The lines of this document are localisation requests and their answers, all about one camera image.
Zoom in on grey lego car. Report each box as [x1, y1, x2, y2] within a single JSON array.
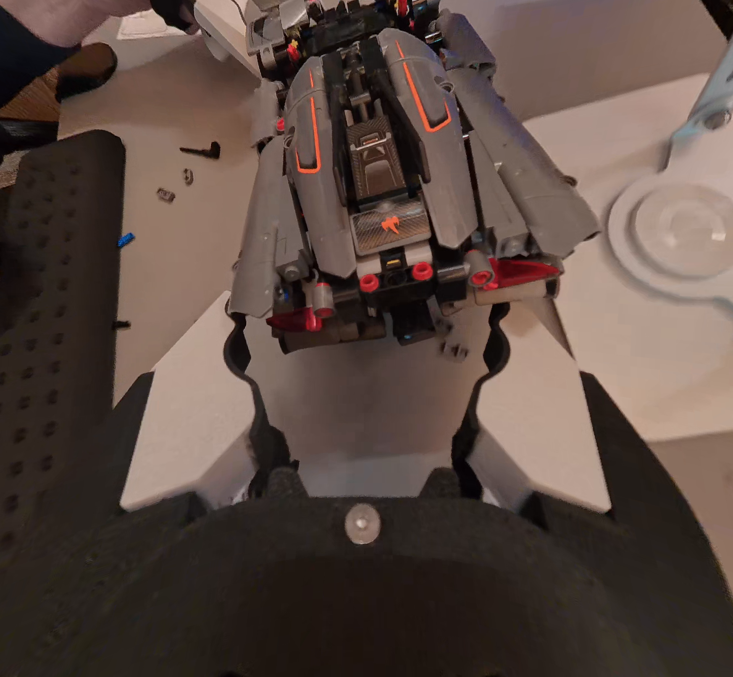
[[229, 0, 602, 363]]

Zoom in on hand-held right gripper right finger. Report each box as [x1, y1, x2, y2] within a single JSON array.
[[451, 298, 612, 513]]

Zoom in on black oval chair foot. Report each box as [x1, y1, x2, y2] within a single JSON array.
[[56, 43, 119, 103]]

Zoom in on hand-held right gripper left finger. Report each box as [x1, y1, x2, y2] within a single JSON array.
[[119, 290, 300, 512]]

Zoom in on black perforated pad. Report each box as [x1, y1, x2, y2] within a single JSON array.
[[0, 130, 127, 563]]

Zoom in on scattered small dark lego pieces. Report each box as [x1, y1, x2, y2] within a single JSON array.
[[156, 168, 195, 204]]

